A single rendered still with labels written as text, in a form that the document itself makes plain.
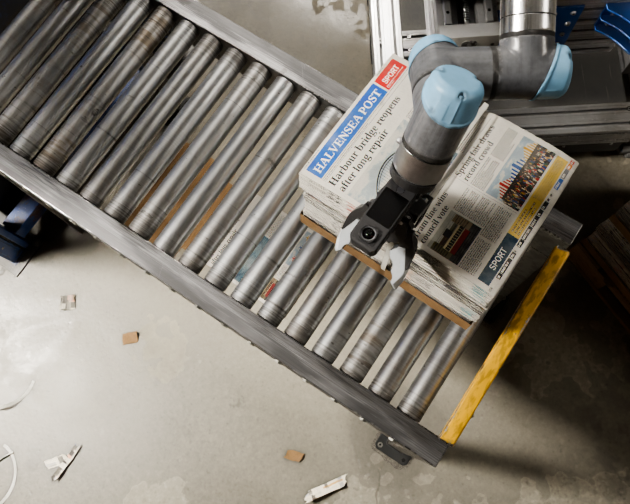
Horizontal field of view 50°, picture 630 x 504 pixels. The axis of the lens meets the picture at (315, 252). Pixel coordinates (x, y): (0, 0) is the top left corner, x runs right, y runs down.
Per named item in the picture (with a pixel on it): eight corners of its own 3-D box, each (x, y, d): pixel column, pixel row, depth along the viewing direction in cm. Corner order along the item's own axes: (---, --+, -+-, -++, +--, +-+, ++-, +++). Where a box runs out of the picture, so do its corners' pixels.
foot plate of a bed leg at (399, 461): (430, 433, 202) (431, 433, 201) (405, 475, 199) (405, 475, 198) (392, 407, 204) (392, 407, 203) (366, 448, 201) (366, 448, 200)
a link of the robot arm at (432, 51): (479, 76, 103) (489, 119, 96) (404, 77, 104) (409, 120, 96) (486, 28, 98) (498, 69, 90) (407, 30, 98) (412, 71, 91)
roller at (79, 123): (182, 21, 155) (176, 8, 150) (52, 184, 147) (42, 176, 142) (165, 11, 156) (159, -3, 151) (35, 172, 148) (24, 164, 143)
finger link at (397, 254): (423, 276, 111) (421, 227, 106) (408, 296, 107) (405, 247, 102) (405, 272, 113) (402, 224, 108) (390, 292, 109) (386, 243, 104)
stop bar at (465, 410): (569, 255, 132) (572, 252, 130) (452, 448, 124) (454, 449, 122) (554, 246, 133) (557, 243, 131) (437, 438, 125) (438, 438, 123)
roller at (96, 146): (205, 34, 154) (200, 21, 149) (75, 200, 145) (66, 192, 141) (187, 24, 155) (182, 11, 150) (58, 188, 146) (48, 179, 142)
